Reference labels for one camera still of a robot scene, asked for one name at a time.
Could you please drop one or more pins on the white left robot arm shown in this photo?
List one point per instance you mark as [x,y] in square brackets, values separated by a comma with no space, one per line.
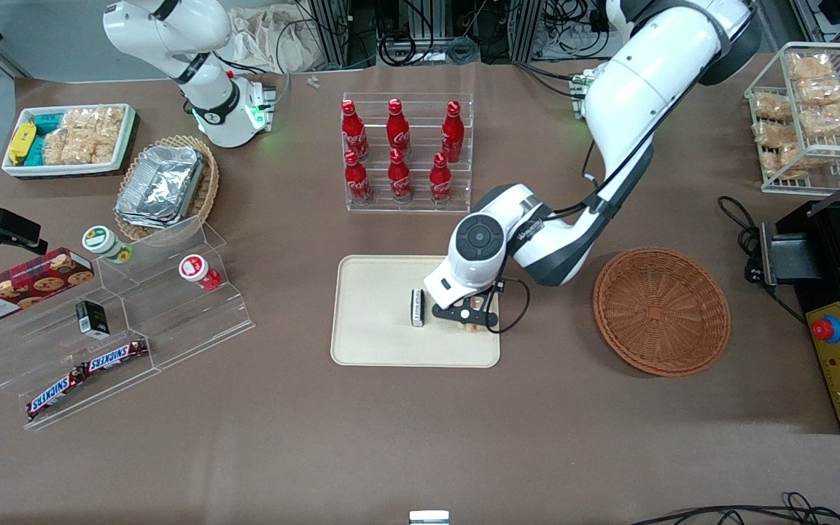
[631,95]

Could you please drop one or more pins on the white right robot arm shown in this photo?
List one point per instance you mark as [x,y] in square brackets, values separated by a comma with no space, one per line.
[172,29]

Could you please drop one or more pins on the beige plastic tray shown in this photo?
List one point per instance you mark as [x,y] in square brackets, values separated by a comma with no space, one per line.
[376,321]

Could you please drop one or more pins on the brown wicker basket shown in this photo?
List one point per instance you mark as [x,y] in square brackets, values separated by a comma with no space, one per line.
[660,313]

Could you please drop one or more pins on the light wicker basket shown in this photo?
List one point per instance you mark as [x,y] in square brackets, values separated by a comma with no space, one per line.
[208,182]

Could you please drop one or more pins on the small black white pack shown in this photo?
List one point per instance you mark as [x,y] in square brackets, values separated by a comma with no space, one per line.
[418,308]

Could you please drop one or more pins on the clear acrylic bottle rack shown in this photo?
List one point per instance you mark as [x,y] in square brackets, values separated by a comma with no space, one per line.
[407,208]

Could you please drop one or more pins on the red cola bottle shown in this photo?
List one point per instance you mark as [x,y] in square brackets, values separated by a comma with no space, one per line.
[453,133]
[440,182]
[399,179]
[357,181]
[398,130]
[354,131]

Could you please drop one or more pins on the small white device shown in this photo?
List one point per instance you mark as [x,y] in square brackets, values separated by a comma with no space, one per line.
[429,518]

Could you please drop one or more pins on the red lid cup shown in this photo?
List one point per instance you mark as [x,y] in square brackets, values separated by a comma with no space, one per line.
[194,269]

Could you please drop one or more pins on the clear acrylic stepped shelf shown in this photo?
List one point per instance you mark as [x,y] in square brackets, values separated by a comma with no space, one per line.
[172,321]

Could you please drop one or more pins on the beige cloth bag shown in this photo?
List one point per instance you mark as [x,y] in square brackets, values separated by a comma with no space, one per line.
[267,36]

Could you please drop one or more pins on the stack of foil trays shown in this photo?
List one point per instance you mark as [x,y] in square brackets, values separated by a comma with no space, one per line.
[161,186]

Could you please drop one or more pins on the bagged cracker pack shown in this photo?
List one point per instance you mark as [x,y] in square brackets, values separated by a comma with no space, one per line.
[810,65]
[822,92]
[828,119]
[771,106]
[775,133]
[784,160]

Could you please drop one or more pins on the Snickers chocolate bar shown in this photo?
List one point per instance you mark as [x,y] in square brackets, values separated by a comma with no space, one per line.
[117,356]
[55,392]

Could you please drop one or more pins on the green lid cup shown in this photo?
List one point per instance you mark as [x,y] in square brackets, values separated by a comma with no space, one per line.
[103,241]

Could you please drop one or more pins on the red emergency stop button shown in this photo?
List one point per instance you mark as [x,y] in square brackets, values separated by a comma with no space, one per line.
[825,329]

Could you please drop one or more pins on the black appliance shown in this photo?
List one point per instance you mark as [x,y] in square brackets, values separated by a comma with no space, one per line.
[828,248]

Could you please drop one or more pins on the small black box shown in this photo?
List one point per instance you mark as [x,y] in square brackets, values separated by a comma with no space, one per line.
[92,319]

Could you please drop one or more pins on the rice cracker pack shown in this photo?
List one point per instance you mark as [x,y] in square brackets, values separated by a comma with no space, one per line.
[81,148]
[54,147]
[110,122]
[81,121]

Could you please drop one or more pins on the white plastic bin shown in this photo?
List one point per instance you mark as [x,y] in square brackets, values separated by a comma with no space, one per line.
[70,169]

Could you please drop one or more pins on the red tartan cookie box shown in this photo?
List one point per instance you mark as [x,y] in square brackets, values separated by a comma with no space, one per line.
[19,288]

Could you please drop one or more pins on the teal snack pack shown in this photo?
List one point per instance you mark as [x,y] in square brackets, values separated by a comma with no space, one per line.
[48,122]
[36,152]

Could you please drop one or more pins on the yellow snack pack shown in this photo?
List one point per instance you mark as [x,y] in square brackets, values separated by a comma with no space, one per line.
[21,142]

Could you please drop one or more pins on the black camera clamp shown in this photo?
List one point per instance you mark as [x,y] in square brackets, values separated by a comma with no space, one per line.
[4,227]

